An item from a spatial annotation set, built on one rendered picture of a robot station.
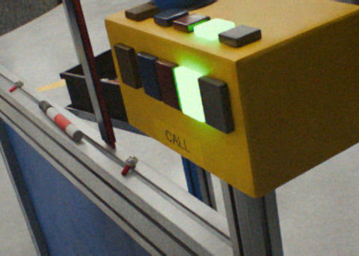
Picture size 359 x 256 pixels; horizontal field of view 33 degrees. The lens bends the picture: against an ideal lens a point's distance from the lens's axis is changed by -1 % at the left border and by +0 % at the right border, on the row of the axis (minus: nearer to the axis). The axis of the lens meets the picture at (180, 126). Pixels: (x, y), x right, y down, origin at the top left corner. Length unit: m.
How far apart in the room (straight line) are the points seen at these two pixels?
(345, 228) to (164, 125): 1.57
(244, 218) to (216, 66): 0.16
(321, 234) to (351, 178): 0.33
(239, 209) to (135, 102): 0.11
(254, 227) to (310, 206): 1.60
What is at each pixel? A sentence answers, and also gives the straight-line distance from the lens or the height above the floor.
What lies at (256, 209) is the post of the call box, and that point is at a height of 0.92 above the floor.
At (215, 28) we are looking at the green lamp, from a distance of 0.35.
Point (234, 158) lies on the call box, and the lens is 0.36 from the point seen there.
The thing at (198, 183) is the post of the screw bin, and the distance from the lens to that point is 0.95.
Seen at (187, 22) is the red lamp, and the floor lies 1.08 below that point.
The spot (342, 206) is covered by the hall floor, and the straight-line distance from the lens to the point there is 2.05.
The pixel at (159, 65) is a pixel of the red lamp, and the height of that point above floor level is 1.06.
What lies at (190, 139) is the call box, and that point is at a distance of 0.39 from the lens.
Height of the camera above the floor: 1.18
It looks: 26 degrees down
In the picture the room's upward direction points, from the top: 12 degrees counter-clockwise
